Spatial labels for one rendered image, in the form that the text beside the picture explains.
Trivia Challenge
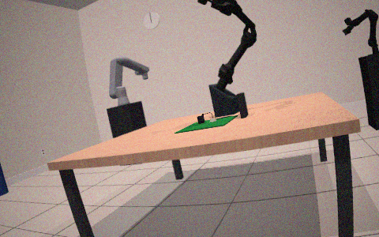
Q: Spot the green circuit board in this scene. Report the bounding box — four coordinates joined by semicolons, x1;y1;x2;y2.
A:
175;115;237;134

